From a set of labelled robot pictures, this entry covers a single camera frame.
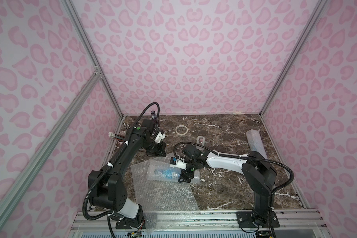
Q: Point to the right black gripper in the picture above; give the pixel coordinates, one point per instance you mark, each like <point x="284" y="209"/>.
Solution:
<point x="185" y="172"/>

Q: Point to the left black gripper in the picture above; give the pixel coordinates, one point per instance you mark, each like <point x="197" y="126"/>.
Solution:
<point x="154" y="149"/>

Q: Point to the white tape dispenser pink roll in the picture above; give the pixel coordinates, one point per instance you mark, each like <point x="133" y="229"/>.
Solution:
<point x="200" y="140"/>

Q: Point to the blue glass bottle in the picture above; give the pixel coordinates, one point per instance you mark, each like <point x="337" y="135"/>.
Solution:
<point x="167" y="173"/>

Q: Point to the bubble wrap sheet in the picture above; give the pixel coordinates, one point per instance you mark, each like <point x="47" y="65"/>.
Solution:
<point x="163" y="203"/>
<point x="156" y="164"/>
<point x="255" y="142"/>

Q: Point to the purple glass bottle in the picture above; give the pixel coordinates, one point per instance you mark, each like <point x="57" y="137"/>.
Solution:
<point x="154" y="115"/>

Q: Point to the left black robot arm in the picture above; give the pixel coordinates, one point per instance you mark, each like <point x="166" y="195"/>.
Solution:
<point x="107" y="194"/>

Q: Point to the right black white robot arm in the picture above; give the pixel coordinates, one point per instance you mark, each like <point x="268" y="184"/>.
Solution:
<point x="284" y="177"/>

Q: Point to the pink pen cup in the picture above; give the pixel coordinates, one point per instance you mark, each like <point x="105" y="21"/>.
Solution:
<point x="123" y="133"/>

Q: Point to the beige masking tape roll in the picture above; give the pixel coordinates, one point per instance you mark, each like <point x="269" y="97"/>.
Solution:
<point x="181" y="130"/>

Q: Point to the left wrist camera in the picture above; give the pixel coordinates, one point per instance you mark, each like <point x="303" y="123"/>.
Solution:
<point x="159" y="137"/>

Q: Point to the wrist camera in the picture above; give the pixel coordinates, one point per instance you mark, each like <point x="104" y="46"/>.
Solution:
<point x="159" y="137"/>
<point x="177" y="163"/>

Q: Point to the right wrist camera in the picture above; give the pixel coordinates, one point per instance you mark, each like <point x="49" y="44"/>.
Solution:
<point x="177" y="163"/>

